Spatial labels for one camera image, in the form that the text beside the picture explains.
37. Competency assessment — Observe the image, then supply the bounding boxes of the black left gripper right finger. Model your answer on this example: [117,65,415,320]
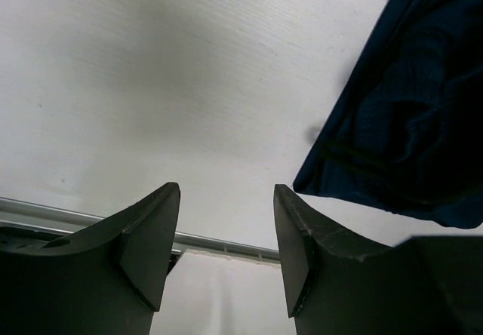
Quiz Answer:
[273,184,482,335]

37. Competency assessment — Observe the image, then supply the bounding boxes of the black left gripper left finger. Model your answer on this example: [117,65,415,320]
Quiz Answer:
[1,183,180,334]

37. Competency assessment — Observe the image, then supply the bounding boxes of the navy blue shorts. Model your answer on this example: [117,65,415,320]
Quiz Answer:
[293,0,482,229]

